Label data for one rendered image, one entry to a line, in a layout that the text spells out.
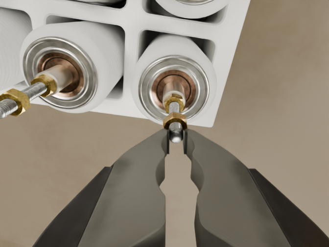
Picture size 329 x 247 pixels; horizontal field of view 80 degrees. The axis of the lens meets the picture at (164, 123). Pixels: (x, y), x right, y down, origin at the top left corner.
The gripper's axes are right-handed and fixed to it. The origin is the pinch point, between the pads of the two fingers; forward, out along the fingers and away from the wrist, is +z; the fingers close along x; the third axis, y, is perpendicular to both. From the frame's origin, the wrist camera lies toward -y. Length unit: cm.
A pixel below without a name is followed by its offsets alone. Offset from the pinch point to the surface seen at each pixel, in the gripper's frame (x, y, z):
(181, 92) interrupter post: 0.6, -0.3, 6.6
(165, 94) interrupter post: -0.8, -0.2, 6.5
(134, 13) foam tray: -4.8, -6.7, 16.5
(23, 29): -19.2, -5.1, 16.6
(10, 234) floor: -62, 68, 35
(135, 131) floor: -9.6, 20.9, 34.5
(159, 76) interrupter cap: -1.5, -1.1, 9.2
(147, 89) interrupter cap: -2.8, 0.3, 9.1
